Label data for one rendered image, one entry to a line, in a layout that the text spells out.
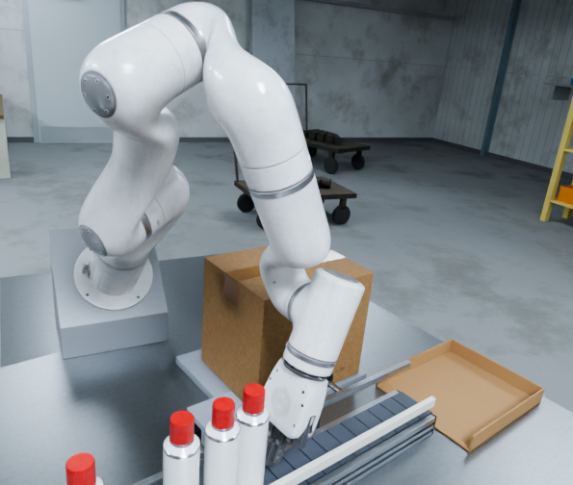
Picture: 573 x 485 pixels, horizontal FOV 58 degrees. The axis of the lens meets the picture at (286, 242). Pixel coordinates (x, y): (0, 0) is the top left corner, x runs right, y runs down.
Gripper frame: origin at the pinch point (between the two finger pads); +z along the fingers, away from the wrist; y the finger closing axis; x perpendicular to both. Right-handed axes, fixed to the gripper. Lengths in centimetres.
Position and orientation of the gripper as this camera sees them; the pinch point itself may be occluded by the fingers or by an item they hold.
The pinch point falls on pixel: (273, 450)
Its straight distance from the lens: 92.4
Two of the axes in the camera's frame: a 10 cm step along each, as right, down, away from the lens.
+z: -3.5, 9.3, 1.2
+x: 7.1, 1.8, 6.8
